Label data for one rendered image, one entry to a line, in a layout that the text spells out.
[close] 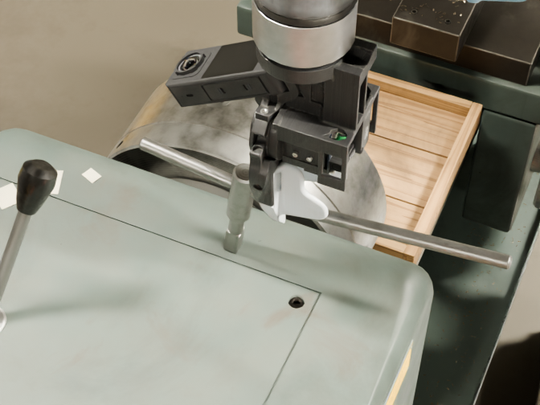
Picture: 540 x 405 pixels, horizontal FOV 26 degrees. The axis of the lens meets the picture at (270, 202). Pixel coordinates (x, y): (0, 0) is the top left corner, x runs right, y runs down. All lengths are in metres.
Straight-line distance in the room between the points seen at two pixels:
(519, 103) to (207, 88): 0.90
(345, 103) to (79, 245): 0.35
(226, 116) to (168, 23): 1.97
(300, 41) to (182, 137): 0.43
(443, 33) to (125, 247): 0.71
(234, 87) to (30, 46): 2.29
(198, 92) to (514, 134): 0.94
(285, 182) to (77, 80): 2.14
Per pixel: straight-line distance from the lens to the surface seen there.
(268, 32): 0.82
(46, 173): 0.98
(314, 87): 0.88
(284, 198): 0.97
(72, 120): 2.97
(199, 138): 1.21
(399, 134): 1.70
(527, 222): 2.07
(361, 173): 1.27
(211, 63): 0.93
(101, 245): 1.11
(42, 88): 3.06
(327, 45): 0.82
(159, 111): 1.28
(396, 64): 1.78
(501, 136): 1.81
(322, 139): 0.88
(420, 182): 1.64
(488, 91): 1.75
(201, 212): 1.12
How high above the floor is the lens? 2.13
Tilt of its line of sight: 51 degrees down
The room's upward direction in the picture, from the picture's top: straight up
